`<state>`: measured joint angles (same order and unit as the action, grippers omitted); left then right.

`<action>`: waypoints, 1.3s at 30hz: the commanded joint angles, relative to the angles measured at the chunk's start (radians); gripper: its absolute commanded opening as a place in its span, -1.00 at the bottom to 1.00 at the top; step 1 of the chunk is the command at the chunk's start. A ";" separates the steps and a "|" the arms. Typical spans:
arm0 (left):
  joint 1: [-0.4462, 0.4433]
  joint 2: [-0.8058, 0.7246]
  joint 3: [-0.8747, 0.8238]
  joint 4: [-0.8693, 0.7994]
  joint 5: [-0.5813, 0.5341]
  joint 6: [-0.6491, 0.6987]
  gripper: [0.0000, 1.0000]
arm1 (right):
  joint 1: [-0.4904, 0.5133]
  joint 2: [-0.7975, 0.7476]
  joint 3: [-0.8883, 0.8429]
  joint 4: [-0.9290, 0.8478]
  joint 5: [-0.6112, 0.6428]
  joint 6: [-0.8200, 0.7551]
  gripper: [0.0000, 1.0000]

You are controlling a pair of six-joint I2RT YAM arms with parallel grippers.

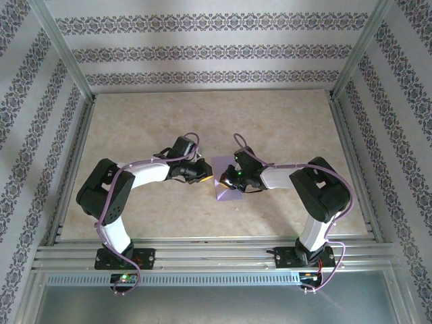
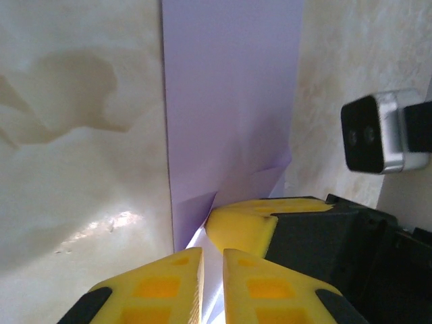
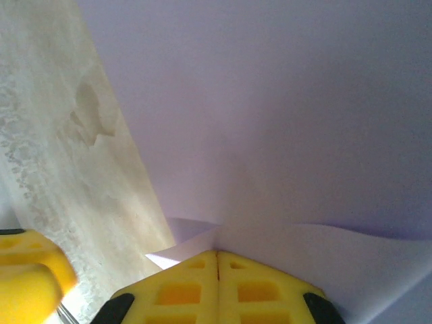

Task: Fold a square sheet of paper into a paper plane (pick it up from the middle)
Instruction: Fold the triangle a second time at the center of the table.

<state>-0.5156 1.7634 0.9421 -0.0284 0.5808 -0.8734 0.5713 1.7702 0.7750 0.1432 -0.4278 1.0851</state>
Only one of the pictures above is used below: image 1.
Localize aluminium mounting rail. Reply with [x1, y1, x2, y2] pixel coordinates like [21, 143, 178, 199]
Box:
[32, 237, 402, 273]

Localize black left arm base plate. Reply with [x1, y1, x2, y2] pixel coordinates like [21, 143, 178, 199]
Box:
[94, 248, 157, 271]

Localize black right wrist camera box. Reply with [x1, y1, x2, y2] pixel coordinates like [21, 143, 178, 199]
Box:
[234, 145, 259, 167]

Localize aluminium frame post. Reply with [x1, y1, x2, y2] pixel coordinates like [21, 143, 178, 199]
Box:
[386, 269, 421, 324]
[330, 0, 396, 99]
[13, 271, 47, 324]
[28, 0, 96, 99]

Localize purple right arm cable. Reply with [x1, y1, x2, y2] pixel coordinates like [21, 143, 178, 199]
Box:
[232, 133, 355, 294]

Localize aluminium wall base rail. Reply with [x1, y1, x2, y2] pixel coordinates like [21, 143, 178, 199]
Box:
[91, 87, 335, 96]

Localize grey slotted cable duct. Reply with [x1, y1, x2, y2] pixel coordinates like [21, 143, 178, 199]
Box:
[45, 272, 302, 288]

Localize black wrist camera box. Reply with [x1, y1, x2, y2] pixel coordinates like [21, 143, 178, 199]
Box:
[171, 135, 198, 159]
[234, 145, 259, 167]

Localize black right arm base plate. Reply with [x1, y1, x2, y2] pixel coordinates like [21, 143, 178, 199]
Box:
[273, 246, 337, 270]

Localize light purple paper sheet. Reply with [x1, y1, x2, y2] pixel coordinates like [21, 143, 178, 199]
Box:
[211, 154, 244, 203]

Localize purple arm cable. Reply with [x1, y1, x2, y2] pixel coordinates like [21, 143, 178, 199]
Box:
[232, 133, 355, 294]
[94, 132, 203, 297]

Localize aluminium side rail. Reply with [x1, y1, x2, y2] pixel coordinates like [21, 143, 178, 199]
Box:
[47, 96, 98, 244]
[327, 92, 384, 243]

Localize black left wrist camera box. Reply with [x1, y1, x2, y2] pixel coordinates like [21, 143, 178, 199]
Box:
[171, 135, 198, 159]

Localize grey metal panel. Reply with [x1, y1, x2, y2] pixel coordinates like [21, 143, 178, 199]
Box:
[33, 286, 401, 324]

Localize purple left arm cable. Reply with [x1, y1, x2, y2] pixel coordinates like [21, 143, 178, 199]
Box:
[94, 132, 203, 297]

